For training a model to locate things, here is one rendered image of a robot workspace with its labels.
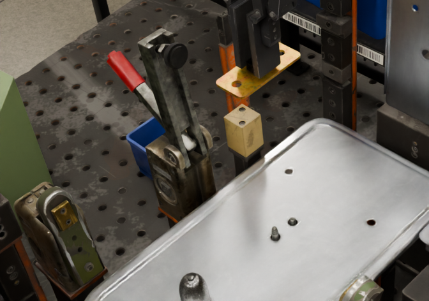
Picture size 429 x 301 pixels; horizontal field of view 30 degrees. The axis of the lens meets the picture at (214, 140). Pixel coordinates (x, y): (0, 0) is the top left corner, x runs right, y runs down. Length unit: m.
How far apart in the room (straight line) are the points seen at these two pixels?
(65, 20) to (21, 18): 0.19
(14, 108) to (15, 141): 0.06
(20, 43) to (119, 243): 1.89
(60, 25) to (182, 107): 2.28
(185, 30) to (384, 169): 0.88
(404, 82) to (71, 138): 0.75
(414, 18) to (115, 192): 0.68
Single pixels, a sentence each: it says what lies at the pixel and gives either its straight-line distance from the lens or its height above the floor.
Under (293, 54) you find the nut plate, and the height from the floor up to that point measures 1.25.
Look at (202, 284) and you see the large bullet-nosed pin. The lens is 0.86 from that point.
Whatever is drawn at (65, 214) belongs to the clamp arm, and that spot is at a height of 1.09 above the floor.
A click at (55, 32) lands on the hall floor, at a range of 3.18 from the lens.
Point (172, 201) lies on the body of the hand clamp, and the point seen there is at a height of 0.97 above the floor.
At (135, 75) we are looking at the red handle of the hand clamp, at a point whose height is 1.13.
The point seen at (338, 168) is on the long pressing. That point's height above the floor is 1.00.
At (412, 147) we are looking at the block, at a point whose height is 0.97.
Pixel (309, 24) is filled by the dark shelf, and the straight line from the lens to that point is 1.22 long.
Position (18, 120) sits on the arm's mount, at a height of 0.91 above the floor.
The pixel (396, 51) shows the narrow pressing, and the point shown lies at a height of 1.09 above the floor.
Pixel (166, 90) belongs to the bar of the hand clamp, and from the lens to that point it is 0.91.
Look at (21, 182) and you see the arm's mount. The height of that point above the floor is 0.80.
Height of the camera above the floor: 1.73
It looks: 43 degrees down
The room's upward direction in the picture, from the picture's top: 9 degrees counter-clockwise
